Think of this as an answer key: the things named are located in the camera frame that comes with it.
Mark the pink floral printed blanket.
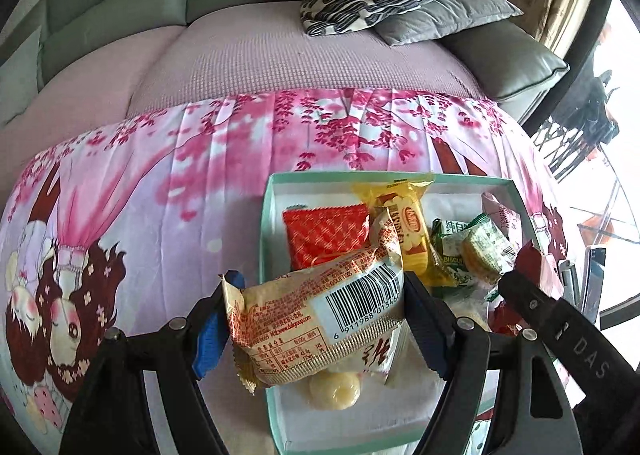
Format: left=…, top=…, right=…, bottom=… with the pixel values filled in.
left=0, top=88, right=576, bottom=455

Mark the grey green sofa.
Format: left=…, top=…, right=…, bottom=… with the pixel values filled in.
left=0, top=0, right=571, bottom=123

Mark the pink sofa cover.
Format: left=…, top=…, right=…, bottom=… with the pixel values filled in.
left=0, top=0, right=488, bottom=156

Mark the red gold-patterned snack packet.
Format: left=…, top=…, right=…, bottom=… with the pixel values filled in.
left=487, top=300, right=523, bottom=336

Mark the grey pillow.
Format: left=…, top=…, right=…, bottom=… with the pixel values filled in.
left=375, top=0, right=523, bottom=47

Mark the dark red snack packet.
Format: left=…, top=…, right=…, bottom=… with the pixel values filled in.
left=515, top=240, right=563, bottom=298

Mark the glass metal side table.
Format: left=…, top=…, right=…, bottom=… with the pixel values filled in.
left=560, top=215, right=626, bottom=331

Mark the clear bun packet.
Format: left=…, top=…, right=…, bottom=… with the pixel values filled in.
left=440, top=285, right=498, bottom=331

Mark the clear green-edged cake packet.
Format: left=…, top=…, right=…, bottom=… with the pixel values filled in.
left=460, top=212, right=521, bottom=288

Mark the green white biscuit packet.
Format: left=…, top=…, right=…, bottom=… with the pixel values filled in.
left=430, top=218, right=481, bottom=288

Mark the black metal rack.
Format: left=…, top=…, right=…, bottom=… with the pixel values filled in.
left=532, top=68, right=618, bottom=181

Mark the pale jelly cup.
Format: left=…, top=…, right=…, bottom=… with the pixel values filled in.
left=306, top=369, right=362, bottom=410

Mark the yellow bread packet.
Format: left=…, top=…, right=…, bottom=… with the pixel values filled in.
left=350, top=174, right=453, bottom=288

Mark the white cushion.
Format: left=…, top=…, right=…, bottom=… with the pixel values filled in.
left=0, top=28, right=43, bottom=126

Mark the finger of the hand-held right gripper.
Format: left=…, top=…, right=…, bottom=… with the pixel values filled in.
left=497, top=270, right=562, bottom=337

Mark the teal cardboard tray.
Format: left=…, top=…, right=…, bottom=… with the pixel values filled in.
left=260, top=172, right=546, bottom=453

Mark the glossy red foil packet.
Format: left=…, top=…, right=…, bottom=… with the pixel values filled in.
left=282, top=202, right=373, bottom=271

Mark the pink snack packet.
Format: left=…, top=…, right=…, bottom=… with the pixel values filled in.
left=481, top=192, right=523, bottom=236

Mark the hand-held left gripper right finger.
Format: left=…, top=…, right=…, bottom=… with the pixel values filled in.
left=402, top=271, right=583, bottom=455

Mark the beige biscuit packet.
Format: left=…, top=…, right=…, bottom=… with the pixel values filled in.
left=220, top=208, right=406, bottom=393

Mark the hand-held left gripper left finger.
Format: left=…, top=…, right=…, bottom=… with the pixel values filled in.
left=60, top=270, right=246, bottom=455

